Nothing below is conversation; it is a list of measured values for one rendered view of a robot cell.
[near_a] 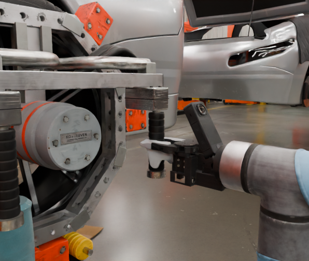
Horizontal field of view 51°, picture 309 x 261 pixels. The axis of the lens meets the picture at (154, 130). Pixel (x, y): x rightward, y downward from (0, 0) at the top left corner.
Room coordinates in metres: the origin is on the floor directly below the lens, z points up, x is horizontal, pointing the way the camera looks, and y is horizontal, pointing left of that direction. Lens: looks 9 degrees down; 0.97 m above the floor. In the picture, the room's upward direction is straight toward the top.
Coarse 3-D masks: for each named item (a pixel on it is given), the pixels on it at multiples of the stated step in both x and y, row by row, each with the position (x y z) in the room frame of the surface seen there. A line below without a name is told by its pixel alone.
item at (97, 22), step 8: (80, 8) 0.89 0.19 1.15; (88, 8) 0.86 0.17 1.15; (96, 8) 0.86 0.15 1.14; (80, 16) 0.87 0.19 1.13; (88, 16) 0.84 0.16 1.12; (96, 16) 0.86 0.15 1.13; (104, 16) 0.88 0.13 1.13; (88, 24) 0.84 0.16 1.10; (96, 24) 0.86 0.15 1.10; (104, 24) 0.88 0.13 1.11; (88, 32) 0.84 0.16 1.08; (96, 32) 0.86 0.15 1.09; (104, 32) 0.88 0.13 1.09; (96, 40) 0.86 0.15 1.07
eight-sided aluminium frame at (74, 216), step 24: (0, 24) 0.72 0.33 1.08; (48, 24) 0.76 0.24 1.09; (72, 24) 0.80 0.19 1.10; (72, 48) 0.86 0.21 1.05; (96, 48) 0.86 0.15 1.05; (120, 96) 0.92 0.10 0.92; (120, 120) 0.92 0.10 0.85; (120, 144) 0.93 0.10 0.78; (96, 168) 0.90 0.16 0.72; (96, 192) 0.85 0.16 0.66; (48, 216) 0.79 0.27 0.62; (72, 216) 0.79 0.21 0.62; (48, 240) 0.74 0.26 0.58
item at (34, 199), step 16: (0, 32) 0.78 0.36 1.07; (64, 48) 0.89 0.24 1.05; (48, 96) 0.88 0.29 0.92; (64, 96) 0.91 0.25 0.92; (80, 96) 1.00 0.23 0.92; (96, 96) 0.96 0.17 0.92; (96, 112) 0.96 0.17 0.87; (32, 176) 1.03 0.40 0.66; (48, 176) 0.99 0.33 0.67; (64, 176) 0.95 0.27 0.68; (80, 176) 0.92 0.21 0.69; (32, 192) 0.82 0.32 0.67; (48, 192) 0.92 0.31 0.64; (64, 192) 0.89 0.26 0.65; (32, 208) 0.82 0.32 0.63; (48, 208) 0.84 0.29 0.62
